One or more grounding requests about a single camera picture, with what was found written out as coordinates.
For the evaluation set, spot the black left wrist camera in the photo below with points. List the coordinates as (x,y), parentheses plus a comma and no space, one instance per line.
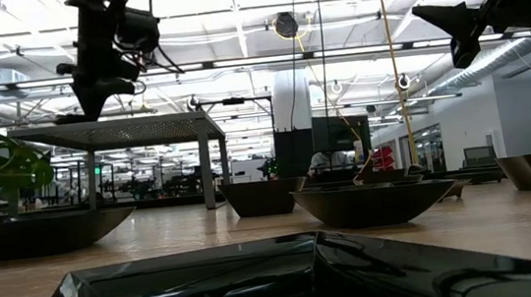
(139,30)

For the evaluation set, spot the white building column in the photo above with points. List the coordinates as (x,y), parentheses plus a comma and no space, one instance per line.
(285,97)

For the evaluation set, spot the background black rig frame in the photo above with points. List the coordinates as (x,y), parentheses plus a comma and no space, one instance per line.
(233,101)

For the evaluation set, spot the black cabinet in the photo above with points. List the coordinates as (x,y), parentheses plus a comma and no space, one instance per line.
(293,153)

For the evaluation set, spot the red storage bins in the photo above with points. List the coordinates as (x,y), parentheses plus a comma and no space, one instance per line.
(384,160)

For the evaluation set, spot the grey mesh chair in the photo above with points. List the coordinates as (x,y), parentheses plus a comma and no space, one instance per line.
(480,155)

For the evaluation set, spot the person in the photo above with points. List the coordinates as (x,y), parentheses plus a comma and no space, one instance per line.
(326,161)

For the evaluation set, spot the black pot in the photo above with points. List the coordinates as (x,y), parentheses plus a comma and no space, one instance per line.
(329,186)

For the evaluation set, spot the small round hanging reel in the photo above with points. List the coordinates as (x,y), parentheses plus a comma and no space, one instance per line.
(336,86)
(192,103)
(403,81)

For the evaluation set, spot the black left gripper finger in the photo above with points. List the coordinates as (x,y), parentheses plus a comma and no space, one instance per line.
(99,99)

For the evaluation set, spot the black monitor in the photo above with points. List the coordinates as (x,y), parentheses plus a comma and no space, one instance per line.
(338,133)

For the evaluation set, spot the black aluminium table frame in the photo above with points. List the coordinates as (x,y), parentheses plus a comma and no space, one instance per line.
(162,202)

